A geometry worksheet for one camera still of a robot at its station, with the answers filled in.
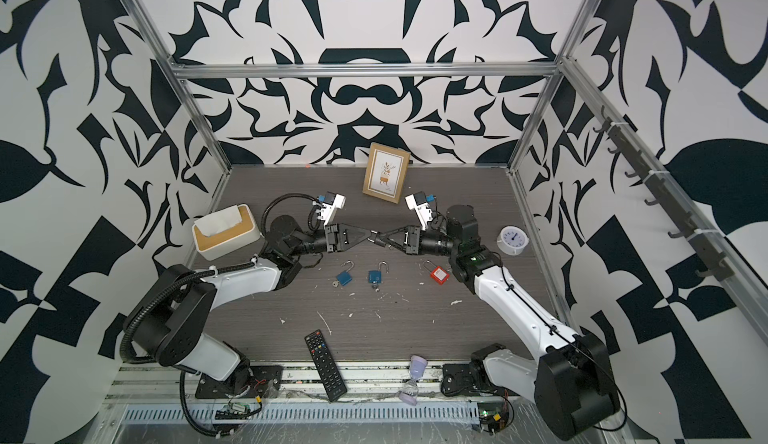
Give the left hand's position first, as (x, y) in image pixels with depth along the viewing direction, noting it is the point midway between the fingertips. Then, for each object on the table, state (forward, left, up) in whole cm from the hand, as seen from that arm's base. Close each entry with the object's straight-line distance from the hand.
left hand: (373, 232), depth 70 cm
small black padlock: (0, -1, -2) cm, 2 cm away
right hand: (-2, -2, -1) cm, 3 cm away
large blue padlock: (+1, +10, -27) cm, 29 cm away
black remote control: (-26, +11, -25) cm, 38 cm away
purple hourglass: (-23, -10, -24) cm, 35 cm away
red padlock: (+1, -19, -26) cm, 32 cm away
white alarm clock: (+11, -44, -25) cm, 51 cm away
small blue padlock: (+2, 0, -27) cm, 27 cm away
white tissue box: (+15, +47, -22) cm, 54 cm away
